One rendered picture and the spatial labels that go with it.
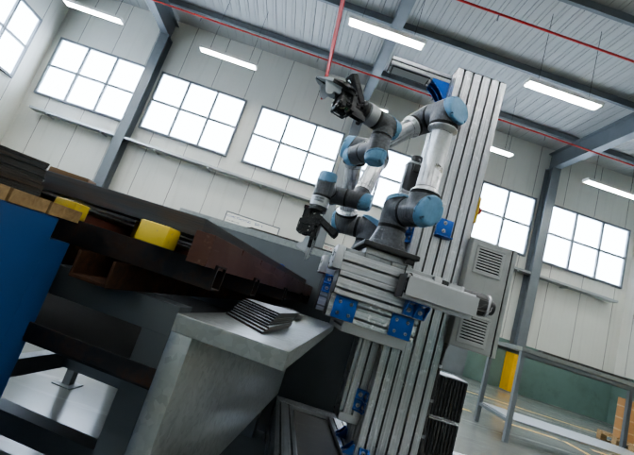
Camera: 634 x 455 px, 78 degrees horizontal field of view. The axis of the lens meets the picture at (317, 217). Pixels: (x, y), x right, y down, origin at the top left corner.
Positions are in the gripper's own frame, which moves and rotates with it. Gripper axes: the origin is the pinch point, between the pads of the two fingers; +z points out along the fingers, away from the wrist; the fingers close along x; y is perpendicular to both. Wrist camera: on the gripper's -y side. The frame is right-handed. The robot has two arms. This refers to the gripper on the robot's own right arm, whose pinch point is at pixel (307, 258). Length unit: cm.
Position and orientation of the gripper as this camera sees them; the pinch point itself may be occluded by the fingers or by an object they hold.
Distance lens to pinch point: 151.9
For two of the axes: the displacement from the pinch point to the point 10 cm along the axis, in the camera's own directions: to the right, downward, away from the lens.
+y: -9.5, -2.7, 1.6
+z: -3.0, 9.3, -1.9
